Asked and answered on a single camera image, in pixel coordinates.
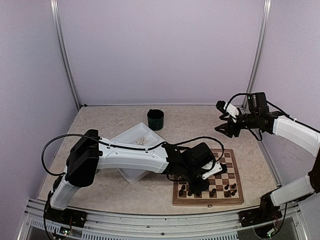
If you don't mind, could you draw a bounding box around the dark chess piece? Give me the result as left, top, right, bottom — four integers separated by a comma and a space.
209, 188, 217, 198

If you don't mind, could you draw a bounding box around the wooden chess board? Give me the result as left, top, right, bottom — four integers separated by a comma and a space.
172, 149, 244, 207

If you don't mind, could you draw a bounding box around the dark piece corner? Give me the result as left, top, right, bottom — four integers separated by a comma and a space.
231, 189, 237, 196

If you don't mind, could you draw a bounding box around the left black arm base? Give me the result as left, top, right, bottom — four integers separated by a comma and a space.
44, 201, 87, 228

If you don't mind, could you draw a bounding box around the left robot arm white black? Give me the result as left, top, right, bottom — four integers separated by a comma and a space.
49, 129, 221, 223

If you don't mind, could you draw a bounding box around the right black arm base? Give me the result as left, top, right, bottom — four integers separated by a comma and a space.
238, 192, 283, 227

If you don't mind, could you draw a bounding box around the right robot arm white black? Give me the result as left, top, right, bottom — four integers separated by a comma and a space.
215, 92, 320, 222

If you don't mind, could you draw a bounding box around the pile of white chess pieces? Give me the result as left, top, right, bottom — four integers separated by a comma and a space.
136, 136, 149, 146

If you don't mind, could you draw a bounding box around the white divided plastic tray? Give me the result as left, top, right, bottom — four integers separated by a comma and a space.
109, 122, 166, 186

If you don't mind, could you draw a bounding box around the dark green cup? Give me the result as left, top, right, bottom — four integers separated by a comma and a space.
147, 109, 164, 131

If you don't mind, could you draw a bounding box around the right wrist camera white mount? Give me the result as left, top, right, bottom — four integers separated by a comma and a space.
216, 100, 240, 123

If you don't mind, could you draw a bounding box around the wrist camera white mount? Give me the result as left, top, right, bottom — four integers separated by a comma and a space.
216, 100, 240, 123
201, 161, 227, 180

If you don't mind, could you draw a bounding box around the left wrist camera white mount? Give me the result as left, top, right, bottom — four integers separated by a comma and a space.
201, 161, 227, 180

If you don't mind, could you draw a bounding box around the right aluminium frame post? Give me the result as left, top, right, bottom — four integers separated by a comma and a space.
246, 0, 272, 93

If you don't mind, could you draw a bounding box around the aluminium frame post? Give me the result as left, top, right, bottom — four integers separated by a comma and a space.
246, 0, 272, 93
49, 0, 82, 111

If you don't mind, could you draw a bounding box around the left aluminium frame post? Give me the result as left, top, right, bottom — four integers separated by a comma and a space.
49, 0, 82, 111

